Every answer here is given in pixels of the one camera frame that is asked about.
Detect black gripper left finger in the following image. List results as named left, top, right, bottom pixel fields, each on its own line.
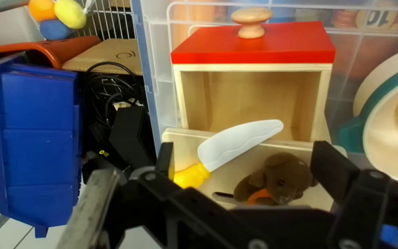
left=55, top=141, right=256, bottom=249

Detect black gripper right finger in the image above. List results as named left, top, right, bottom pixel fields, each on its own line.
left=311, top=139, right=398, bottom=249

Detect dark brown teddy toy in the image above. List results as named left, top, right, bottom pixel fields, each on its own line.
left=232, top=150, right=319, bottom=207

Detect white toy knife yellow handle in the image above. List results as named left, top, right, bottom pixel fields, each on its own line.
left=173, top=117, right=286, bottom=189

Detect large clear lidded plastic container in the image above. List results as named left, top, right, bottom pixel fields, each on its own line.
left=131, top=0, right=398, bottom=185

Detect red-front wooden drawer with knob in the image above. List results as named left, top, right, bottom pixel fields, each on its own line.
left=170, top=6, right=337, bottom=142

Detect multicolour plush ball toy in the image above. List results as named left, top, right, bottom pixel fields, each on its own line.
left=26, top=0, right=89, bottom=41

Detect grey plastic container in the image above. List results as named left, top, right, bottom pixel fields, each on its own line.
left=0, top=0, right=39, bottom=47

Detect cream bowl with teal rim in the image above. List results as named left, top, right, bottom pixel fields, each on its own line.
left=336, top=42, right=398, bottom=185

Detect black power adapter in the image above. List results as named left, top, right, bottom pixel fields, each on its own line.
left=108, top=98, right=156, bottom=170

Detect blue plastic bin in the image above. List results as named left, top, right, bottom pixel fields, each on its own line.
left=0, top=52, right=86, bottom=239

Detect wooden board with circle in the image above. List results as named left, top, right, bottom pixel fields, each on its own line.
left=62, top=37, right=142, bottom=77

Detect terracotta orange dish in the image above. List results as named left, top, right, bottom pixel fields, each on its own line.
left=0, top=34, right=101, bottom=70

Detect black cables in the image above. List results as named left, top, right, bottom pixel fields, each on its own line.
left=80, top=60, right=138, bottom=139

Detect white wire basket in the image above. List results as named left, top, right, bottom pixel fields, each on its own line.
left=76, top=0, right=134, bottom=42

